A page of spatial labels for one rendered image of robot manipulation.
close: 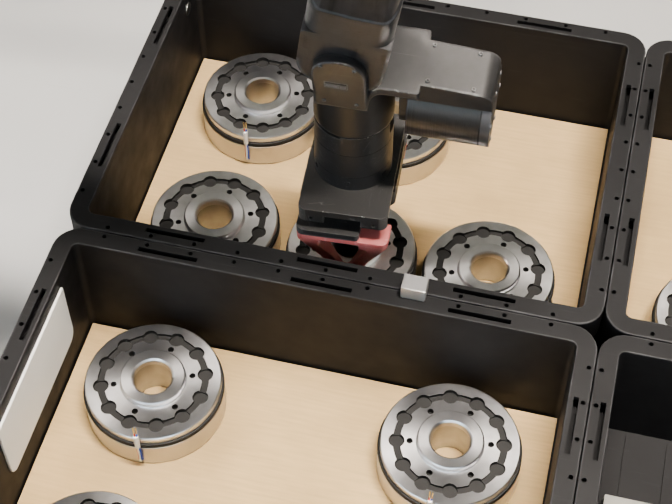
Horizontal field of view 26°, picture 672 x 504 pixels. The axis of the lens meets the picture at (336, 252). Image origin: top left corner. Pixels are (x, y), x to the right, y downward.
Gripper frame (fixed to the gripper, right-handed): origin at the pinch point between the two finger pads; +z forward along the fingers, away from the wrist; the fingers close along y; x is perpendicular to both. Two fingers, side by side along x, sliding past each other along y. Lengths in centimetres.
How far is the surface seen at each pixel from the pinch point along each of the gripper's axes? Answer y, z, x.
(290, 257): -6.9, -5.6, 3.5
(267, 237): -0.3, 1.2, 6.8
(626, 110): 13.1, -4.1, -20.0
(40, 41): 33, 18, 38
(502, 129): 17.2, 4.6, -10.5
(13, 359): -18.8, -5.8, 20.6
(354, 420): -13.8, 4.3, -2.5
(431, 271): -1.5, 1.2, -6.5
